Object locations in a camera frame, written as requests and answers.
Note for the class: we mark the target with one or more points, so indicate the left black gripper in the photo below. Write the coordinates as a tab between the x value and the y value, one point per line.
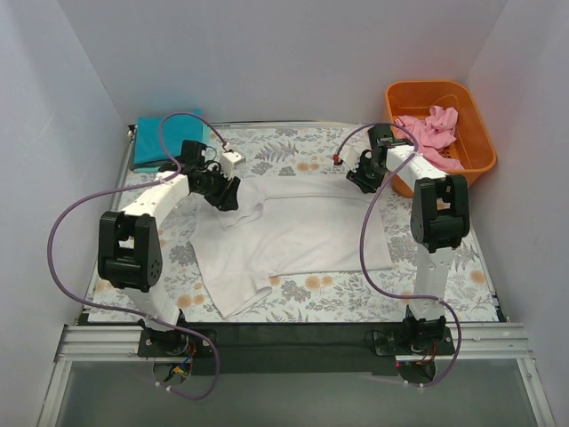
223	192

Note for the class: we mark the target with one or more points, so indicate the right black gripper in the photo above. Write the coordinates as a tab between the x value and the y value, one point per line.
364	172

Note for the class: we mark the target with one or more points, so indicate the white t shirt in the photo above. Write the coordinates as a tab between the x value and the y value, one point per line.
282	226

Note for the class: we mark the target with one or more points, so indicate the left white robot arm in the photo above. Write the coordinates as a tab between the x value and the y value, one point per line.
129	252

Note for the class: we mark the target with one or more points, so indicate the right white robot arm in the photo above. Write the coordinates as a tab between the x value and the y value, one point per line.
439	221

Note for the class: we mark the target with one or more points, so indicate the pink t shirt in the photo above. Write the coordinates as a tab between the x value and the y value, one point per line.
434	133

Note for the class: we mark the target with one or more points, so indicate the orange plastic basket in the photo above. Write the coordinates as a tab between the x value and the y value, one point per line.
473	147

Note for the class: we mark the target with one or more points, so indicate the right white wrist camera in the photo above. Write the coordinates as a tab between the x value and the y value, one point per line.
348	156

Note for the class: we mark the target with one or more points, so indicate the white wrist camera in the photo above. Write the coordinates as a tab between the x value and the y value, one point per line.
348	156
229	161

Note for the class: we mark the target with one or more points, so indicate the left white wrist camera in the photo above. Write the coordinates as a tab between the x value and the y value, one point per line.
229	161

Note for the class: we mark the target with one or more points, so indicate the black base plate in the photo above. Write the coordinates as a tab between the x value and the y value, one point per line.
292	348

